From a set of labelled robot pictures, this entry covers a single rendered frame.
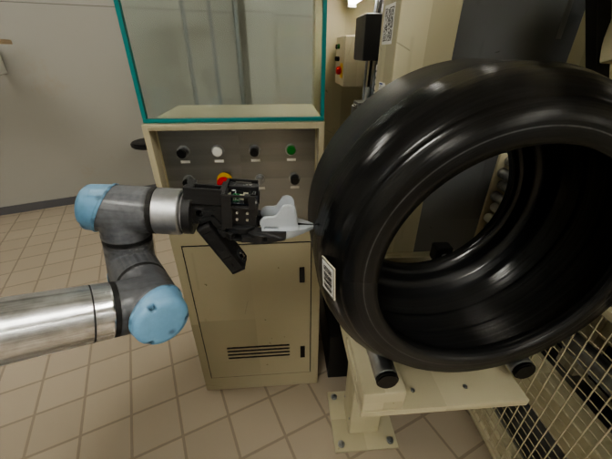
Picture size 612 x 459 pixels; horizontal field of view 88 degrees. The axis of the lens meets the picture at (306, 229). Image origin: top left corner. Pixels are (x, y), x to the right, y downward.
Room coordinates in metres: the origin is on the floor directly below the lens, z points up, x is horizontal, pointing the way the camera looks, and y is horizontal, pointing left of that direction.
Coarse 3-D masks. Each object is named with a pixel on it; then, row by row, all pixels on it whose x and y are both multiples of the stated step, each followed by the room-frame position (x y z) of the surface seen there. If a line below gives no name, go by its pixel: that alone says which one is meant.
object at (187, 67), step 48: (144, 0) 1.00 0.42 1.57; (192, 0) 1.01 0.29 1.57; (240, 0) 1.02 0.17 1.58; (288, 0) 1.03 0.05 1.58; (144, 48) 1.00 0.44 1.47; (192, 48) 1.01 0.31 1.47; (240, 48) 1.02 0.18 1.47; (288, 48) 1.02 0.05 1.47; (144, 96) 0.99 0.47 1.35; (192, 96) 1.00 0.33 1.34; (240, 96) 1.01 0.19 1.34; (288, 96) 1.02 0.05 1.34
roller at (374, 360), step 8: (368, 352) 0.45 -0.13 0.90; (376, 360) 0.42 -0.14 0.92; (384, 360) 0.42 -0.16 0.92; (376, 368) 0.41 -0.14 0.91; (384, 368) 0.40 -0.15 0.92; (392, 368) 0.40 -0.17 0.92; (376, 376) 0.40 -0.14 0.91; (384, 376) 0.39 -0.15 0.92; (392, 376) 0.39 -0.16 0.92; (384, 384) 0.39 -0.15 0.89; (392, 384) 0.39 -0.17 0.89
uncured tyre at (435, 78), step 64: (448, 64) 0.56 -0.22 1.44; (512, 64) 0.45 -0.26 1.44; (384, 128) 0.43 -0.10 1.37; (448, 128) 0.39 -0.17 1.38; (512, 128) 0.38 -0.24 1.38; (576, 128) 0.39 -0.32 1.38; (320, 192) 0.49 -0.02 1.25; (384, 192) 0.38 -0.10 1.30; (512, 192) 0.67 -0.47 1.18; (576, 192) 0.59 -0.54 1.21; (320, 256) 0.41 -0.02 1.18; (384, 256) 0.37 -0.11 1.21; (448, 256) 0.68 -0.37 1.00; (512, 256) 0.63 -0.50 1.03; (576, 256) 0.52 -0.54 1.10; (384, 320) 0.37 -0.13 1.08; (448, 320) 0.54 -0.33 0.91; (512, 320) 0.49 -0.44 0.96; (576, 320) 0.39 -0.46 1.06
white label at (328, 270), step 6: (324, 258) 0.39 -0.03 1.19; (324, 264) 0.39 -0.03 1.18; (330, 264) 0.38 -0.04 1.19; (324, 270) 0.39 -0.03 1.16; (330, 270) 0.38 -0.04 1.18; (324, 276) 0.39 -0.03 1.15; (330, 276) 0.38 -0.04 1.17; (324, 282) 0.39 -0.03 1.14; (330, 282) 0.38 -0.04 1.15; (324, 288) 0.39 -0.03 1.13; (330, 288) 0.38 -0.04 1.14; (330, 294) 0.38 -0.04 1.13
